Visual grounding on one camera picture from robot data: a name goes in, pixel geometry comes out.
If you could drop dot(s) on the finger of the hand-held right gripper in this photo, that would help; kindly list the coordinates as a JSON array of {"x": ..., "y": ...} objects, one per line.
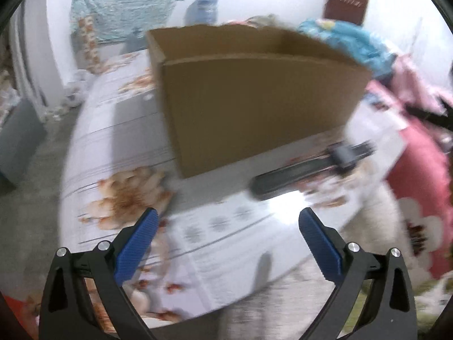
[{"x": 435, "y": 118}]

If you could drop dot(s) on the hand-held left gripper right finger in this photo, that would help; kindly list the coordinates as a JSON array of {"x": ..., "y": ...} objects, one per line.
[{"x": 318, "y": 244}]

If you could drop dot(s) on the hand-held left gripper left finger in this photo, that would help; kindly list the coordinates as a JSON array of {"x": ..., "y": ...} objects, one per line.
[{"x": 139, "y": 241}]

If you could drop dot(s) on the black wristwatch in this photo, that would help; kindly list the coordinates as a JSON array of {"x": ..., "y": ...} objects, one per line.
[{"x": 283, "y": 180}]

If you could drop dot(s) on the brown cardboard box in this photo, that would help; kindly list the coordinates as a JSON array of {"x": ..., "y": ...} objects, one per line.
[{"x": 254, "y": 109}]

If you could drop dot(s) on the light pink quilt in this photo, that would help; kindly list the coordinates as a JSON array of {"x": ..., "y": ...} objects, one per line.
[{"x": 414, "y": 78}]

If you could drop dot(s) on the pink floral bedsheet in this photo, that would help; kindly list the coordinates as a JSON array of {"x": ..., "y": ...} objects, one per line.
[{"x": 417, "y": 170}]

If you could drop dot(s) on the white fluffy rug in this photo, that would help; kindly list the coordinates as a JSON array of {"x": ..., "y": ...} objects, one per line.
[{"x": 283, "y": 308}]

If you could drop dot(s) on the blue patterned blanket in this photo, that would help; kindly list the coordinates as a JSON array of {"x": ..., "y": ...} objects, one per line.
[{"x": 354, "y": 42}]

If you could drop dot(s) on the grey panel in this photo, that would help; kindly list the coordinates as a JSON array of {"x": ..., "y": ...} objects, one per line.
[{"x": 19, "y": 141}]

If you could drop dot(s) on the clear empty water jug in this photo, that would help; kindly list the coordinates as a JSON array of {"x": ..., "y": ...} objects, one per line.
[{"x": 136, "y": 42}]

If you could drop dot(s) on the grey patterned pillow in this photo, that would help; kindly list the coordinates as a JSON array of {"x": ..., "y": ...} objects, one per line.
[{"x": 258, "y": 20}]

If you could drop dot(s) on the orange floral patterned strip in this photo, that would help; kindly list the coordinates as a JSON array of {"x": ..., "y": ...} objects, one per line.
[{"x": 86, "y": 42}]

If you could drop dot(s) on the teal patterned hanging cloth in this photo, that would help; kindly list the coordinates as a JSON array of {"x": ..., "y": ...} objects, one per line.
[{"x": 124, "y": 3}]

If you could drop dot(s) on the blue water jug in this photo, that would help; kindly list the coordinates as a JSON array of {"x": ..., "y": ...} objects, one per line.
[{"x": 203, "y": 9}]

